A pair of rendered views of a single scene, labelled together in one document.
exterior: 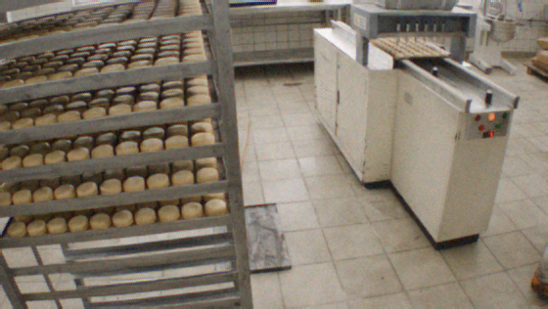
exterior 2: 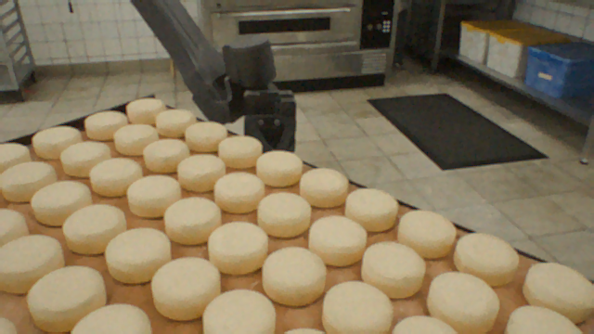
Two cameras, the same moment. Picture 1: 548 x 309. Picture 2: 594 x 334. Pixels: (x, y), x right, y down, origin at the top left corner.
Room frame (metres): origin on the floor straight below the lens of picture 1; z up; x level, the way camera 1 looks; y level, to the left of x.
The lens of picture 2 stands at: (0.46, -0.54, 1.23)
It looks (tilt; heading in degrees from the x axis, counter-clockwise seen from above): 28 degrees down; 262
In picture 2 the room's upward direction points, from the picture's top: straight up
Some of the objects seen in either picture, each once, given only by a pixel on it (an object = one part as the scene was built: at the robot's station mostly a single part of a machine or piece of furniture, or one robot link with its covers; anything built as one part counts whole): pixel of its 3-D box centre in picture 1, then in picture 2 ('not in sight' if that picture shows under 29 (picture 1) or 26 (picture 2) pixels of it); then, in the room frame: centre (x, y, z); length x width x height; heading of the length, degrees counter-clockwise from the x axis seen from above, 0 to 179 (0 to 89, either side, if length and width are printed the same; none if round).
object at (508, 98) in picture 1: (423, 50); not in sight; (2.74, -1.04, 0.87); 2.01 x 0.03 x 0.07; 8
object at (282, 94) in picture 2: not in sight; (266, 121); (0.42, -1.15, 0.98); 0.07 x 0.07 x 0.10; 0
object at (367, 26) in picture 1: (413, 34); not in sight; (2.61, -0.91, 1.01); 0.72 x 0.33 x 0.34; 98
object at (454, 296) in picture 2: not in sight; (461, 302); (0.30, -0.79, 0.98); 0.05 x 0.05 x 0.02
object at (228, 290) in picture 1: (160, 300); not in sight; (1.18, 0.45, 0.33); 0.64 x 0.03 x 0.03; 100
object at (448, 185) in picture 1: (443, 151); not in sight; (2.11, -0.98, 0.45); 0.70 x 0.34 x 0.90; 8
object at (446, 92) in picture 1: (384, 52); not in sight; (2.70, -0.75, 0.87); 2.01 x 0.03 x 0.07; 8
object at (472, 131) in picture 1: (487, 123); not in sight; (1.75, -1.03, 0.77); 0.24 x 0.04 x 0.14; 98
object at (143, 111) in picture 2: not in sight; (147, 111); (0.58, -1.16, 1.00); 0.05 x 0.05 x 0.02
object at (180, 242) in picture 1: (147, 246); not in sight; (1.18, 0.45, 0.60); 0.64 x 0.03 x 0.03; 100
